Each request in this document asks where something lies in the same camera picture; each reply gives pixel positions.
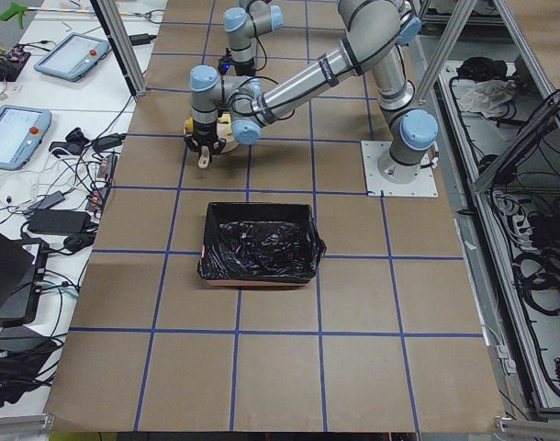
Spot black power adapter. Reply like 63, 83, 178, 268
28, 209, 91, 235

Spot white crumpled cloth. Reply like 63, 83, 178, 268
458, 80, 516, 119

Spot far blue teach pendant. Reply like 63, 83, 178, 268
34, 33, 110, 82

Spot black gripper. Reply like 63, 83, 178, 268
184, 120, 226, 159
234, 60, 256, 76

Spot black laptop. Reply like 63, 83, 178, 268
0, 232, 50, 328

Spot aluminium frame post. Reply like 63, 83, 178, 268
90, 0, 147, 97

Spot green handled tool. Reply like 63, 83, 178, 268
0, 2, 28, 27

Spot blue teach pendant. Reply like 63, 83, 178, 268
0, 105, 52, 171
34, 33, 110, 82

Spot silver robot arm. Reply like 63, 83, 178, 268
185, 1, 438, 177
218, 1, 285, 76

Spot bin with black bag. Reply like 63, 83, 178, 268
197, 201, 326, 288

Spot beige plastic dustpan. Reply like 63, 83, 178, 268
197, 111, 238, 169

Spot near blue teach pendant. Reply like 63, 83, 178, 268
0, 105, 52, 171

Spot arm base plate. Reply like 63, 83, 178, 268
361, 141, 439, 198

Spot black webcam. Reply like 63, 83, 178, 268
49, 127, 90, 157

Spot yellow lemon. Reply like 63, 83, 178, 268
184, 118, 194, 134

